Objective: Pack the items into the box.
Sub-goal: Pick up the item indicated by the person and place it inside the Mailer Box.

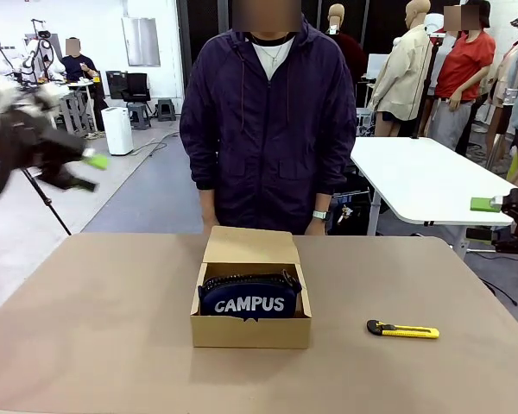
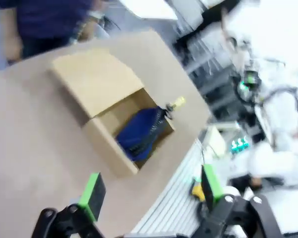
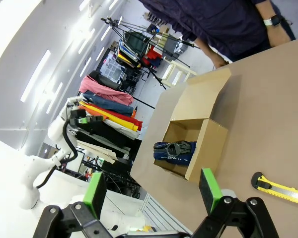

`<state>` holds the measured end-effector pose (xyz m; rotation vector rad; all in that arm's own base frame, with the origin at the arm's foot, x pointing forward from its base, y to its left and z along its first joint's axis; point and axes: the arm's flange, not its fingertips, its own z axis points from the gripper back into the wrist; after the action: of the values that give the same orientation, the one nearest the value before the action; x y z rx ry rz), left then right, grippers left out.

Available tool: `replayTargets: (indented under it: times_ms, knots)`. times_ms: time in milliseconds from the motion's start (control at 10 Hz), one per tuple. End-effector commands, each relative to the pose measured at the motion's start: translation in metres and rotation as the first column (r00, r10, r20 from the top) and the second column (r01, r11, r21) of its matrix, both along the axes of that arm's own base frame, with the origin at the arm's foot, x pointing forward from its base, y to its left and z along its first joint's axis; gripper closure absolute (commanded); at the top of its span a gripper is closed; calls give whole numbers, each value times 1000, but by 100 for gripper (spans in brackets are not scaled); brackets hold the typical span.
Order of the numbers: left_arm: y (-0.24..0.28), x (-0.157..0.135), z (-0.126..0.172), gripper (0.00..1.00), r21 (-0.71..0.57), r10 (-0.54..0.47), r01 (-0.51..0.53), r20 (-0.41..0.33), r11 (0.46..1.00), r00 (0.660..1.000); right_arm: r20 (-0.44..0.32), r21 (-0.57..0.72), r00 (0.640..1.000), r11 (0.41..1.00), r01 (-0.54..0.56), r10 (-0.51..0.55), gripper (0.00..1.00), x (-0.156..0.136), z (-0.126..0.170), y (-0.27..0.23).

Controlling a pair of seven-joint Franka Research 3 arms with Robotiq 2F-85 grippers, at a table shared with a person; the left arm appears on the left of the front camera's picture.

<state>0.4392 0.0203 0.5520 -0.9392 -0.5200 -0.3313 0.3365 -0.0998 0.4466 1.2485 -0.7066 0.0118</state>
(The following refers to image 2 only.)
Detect person's right hand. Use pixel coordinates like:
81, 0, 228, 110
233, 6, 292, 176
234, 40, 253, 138
5, 36, 25, 66

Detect aluminium table frame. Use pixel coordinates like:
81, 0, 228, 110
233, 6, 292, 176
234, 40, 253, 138
130, 137, 229, 236

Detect navy campus zipper pouch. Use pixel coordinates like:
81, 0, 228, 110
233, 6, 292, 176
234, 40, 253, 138
116, 106, 168, 162

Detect brown cardboard box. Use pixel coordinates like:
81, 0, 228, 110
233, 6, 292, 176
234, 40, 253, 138
51, 48, 177, 178

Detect white table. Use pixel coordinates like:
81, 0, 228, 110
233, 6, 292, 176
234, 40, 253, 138
118, 0, 180, 21

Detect device with green lights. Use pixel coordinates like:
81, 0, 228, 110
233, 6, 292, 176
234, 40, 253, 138
230, 137, 251, 155

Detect small yellow black device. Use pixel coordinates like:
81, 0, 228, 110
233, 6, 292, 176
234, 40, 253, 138
190, 184, 206, 203

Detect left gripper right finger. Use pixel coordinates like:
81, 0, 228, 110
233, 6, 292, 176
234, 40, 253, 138
193, 163, 284, 238

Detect yellow black utility knife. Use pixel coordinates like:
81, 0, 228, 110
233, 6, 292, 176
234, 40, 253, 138
164, 96, 187, 120

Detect white wristband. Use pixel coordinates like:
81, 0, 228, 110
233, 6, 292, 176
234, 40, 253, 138
88, 9, 106, 21

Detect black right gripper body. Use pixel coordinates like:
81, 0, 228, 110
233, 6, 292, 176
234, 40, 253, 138
237, 69, 263, 105

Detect person in purple jacket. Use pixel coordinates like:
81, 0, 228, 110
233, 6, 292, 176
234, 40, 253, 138
0, 0, 103, 60

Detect person's left hand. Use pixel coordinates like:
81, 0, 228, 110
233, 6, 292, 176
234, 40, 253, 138
78, 16, 98, 42

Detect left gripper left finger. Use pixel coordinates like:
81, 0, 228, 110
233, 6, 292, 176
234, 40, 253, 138
31, 172, 107, 238

